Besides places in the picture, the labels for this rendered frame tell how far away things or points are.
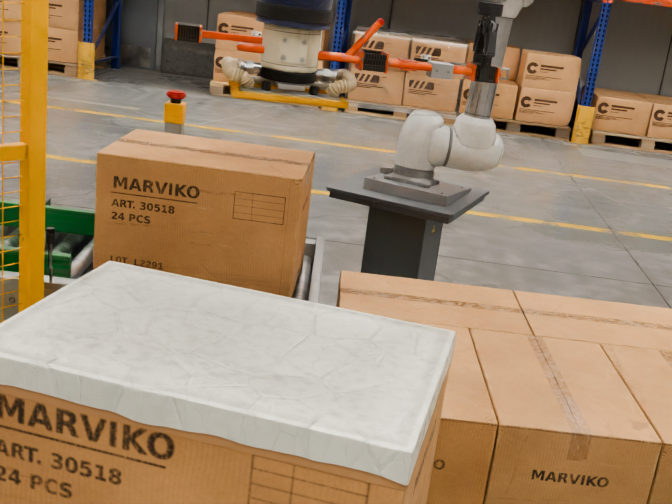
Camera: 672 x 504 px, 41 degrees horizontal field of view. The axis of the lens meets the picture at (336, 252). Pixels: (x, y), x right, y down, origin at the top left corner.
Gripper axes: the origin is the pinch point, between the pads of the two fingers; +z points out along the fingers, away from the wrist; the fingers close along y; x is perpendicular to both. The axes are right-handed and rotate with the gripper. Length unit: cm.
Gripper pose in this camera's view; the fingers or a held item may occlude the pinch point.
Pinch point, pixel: (480, 69)
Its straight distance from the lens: 288.1
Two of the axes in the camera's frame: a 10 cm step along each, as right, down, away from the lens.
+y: 1.4, 3.2, -9.4
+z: -1.2, 9.5, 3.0
